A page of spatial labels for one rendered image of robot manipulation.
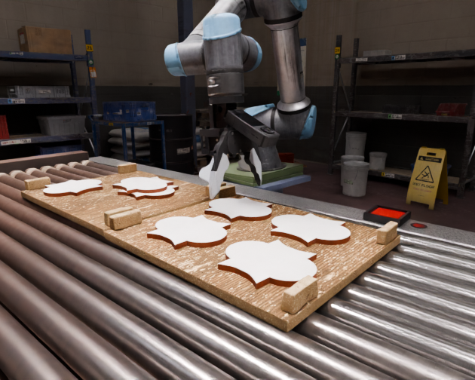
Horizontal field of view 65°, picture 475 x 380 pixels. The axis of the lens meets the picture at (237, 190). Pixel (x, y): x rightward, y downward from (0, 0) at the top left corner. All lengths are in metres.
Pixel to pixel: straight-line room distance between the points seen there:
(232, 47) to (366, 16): 5.34
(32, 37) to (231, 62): 4.47
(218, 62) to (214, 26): 0.07
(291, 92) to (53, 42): 4.18
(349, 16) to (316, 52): 0.71
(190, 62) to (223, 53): 0.16
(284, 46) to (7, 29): 4.82
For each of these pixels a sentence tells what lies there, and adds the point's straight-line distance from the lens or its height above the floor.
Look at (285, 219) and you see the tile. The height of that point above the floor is 0.95.
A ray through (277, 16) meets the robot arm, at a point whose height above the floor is 1.39.
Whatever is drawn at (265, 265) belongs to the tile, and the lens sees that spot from 0.54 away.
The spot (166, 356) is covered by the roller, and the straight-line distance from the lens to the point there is 0.43.
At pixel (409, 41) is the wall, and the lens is 5.72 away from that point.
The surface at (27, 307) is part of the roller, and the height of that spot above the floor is 0.91.
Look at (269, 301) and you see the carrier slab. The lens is 0.47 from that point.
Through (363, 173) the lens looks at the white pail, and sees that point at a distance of 4.47.
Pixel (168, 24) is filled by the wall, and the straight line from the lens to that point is 6.74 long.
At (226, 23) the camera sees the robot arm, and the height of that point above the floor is 1.31.
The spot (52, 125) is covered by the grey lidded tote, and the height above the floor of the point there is 0.77.
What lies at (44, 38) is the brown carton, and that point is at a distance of 5.17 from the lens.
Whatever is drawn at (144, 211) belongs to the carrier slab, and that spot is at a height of 0.94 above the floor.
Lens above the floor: 1.18
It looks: 15 degrees down
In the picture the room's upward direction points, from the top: straight up
